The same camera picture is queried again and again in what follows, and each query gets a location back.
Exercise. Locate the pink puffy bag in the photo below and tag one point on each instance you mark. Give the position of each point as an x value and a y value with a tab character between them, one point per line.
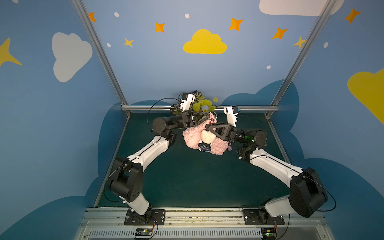
199	138

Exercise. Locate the artificial plant bouquet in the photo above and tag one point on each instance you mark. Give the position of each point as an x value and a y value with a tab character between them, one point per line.
201	104

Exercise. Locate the left controller board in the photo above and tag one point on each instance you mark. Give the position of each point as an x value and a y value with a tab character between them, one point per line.
143	233

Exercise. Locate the right diagonal aluminium post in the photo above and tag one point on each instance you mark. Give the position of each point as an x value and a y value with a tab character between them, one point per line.
311	39

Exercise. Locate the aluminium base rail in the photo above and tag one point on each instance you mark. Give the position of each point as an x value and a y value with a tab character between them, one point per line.
107	223

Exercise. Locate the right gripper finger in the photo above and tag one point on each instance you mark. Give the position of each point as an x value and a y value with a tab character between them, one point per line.
213	131
214	126

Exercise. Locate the left diagonal aluminium post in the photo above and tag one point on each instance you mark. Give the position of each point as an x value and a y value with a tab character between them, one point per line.
91	31

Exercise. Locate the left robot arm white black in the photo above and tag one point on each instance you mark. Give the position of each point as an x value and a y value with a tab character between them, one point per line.
126	179

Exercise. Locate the controller board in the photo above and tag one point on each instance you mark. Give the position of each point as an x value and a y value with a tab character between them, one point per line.
269	234
143	233

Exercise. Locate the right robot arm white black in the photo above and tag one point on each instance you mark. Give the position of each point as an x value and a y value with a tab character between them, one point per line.
307	193

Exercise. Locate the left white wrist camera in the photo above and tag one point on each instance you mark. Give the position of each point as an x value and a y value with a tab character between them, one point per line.
186	100

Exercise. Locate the right controller board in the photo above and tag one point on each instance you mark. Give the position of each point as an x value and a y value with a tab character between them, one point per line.
269	234

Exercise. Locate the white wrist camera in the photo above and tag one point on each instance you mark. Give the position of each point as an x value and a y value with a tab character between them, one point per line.
232	115
186	100

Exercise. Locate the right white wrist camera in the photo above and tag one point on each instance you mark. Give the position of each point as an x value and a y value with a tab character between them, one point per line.
232	115

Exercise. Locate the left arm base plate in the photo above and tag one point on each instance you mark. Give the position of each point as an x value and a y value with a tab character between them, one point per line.
149	218

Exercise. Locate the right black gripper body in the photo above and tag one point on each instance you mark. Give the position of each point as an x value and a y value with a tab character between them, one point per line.
229	132

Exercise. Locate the diagonal aluminium post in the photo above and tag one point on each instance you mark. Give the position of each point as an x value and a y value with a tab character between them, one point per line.
91	31
311	39

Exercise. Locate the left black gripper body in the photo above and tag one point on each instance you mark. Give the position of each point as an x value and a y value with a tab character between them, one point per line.
189	118

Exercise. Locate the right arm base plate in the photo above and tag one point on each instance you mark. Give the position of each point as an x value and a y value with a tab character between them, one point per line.
253	217

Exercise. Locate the back horizontal aluminium bar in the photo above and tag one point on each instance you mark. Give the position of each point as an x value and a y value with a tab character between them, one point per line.
168	108

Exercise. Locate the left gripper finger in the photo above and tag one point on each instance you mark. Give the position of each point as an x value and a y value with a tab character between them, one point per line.
202	114
202	120

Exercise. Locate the small doll keychain decoration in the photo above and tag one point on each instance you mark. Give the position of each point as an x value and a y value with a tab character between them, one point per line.
206	141

